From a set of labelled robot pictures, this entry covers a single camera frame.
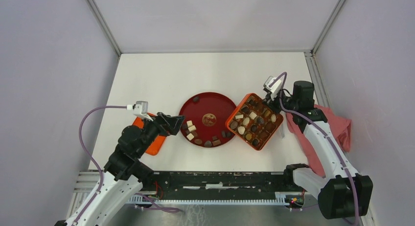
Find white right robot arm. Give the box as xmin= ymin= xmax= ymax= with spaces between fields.
xmin=263 ymin=76 xmax=373 ymax=219

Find orange box lid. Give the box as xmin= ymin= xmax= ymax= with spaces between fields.
xmin=132 ymin=117 xmax=166 ymax=156

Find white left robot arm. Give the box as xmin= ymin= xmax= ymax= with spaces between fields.
xmin=56 ymin=112 xmax=185 ymax=226

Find orange chocolate box with dividers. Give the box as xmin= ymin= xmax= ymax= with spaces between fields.
xmin=225 ymin=93 xmax=284 ymax=151

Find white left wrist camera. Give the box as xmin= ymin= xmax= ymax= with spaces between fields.
xmin=126 ymin=101 xmax=153 ymax=121

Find white heart chocolate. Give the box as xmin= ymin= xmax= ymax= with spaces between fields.
xmin=237 ymin=126 xmax=246 ymax=135

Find metal tongs with white handle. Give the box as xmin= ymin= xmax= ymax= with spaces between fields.
xmin=279 ymin=122 xmax=285 ymax=138

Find pink cloth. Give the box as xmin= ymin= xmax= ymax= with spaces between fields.
xmin=285 ymin=104 xmax=352 ymax=178

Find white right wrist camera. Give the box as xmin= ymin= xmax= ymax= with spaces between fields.
xmin=263 ymin=76 xmax=283 ymax=100

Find white cable duct strip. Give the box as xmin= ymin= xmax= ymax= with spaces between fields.
xmin=126 ymin=193 xmax=304 ymax=206

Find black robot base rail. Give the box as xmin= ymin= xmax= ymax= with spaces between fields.
xmin=142 ymin=170 xmax=303 ymax=200

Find round red lacquer tray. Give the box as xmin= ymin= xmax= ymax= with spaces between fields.
xmin=179 ymin=92 xmax=236 ymax=148

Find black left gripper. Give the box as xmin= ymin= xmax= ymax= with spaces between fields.
xmin=136 ymin=111 xmax=185 ymax=157

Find dark chocolate piece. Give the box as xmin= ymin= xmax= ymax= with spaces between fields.
xmin=192 ymin=96 xmax=200 ymax=103

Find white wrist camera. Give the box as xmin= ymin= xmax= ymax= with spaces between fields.
xmin=263 ymin=76 xmax=283 ymax=100
xmin=126 ymin=101 xmax=153 ymax=121

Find white oval chocolate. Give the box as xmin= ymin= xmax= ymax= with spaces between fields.
xmin=242 ymin=117 xmax=250 ymax=126

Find white square chocolate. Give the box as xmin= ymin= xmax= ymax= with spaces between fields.
xmin=188 ymin=125 xmax=197 ymax=132

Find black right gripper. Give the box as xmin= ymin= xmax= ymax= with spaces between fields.
xmin=262 ymin=87 xmax=299 ymax=115

